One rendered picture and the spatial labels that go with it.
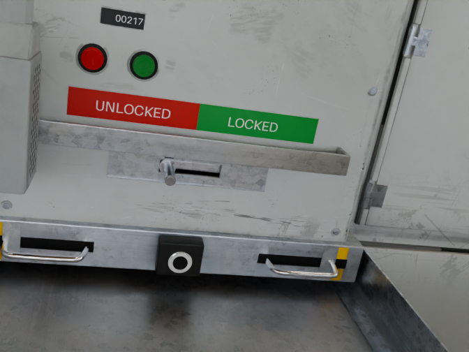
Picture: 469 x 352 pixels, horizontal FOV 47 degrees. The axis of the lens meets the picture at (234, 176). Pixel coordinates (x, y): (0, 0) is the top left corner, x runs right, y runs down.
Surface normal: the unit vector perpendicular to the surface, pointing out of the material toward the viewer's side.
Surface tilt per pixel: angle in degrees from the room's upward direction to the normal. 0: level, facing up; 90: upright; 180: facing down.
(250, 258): 90
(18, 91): 90
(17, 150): 90
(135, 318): 0
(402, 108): 90
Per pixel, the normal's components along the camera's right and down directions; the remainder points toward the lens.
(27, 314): 0.17, -0.93
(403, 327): -0.97, -0.10
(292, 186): 0.18, 0.36
